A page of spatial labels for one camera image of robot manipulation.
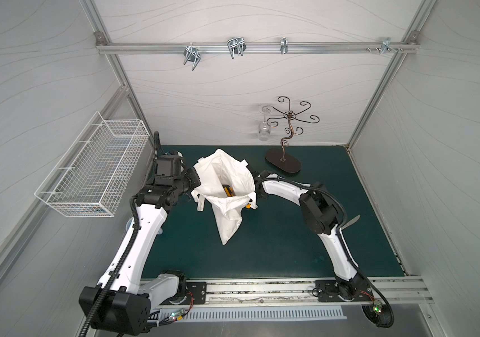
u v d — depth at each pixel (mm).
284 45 779
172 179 547
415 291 751
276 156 1115
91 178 686
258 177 748
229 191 963
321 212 573
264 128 980
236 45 765
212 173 873
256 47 783
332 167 1138
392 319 687
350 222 908
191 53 764
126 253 407
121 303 362
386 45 765
